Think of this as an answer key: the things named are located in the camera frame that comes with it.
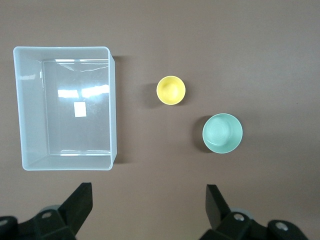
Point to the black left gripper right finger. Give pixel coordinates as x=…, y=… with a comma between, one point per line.
x=216, y=207

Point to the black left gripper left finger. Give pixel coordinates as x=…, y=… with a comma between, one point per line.
x=75, y=207

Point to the mint green bowl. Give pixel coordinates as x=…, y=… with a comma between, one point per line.
x=222, y=133

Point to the yellow cup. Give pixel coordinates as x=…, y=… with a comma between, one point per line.
x=170, y=90

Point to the white label sticker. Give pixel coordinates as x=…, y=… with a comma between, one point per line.
x=80, y=109

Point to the translucent plastic storage box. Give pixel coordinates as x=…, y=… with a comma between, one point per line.
x=32, y=112

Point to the fabric table cover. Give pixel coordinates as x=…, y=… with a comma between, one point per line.
x=225, y=37

